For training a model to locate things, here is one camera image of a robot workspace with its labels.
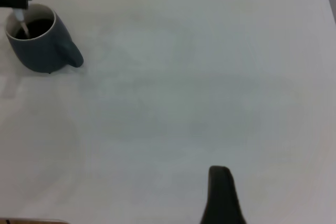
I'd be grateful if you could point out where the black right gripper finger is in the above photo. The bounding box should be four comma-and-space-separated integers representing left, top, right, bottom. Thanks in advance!
198, 165, 247, 224

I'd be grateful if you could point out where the spoon with pale blue handle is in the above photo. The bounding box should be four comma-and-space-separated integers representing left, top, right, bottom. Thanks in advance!
3, 0, 29, 39

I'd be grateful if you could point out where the dark grey ceramic mug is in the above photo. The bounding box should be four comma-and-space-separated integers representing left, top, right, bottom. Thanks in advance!
4, 3, 85, 74

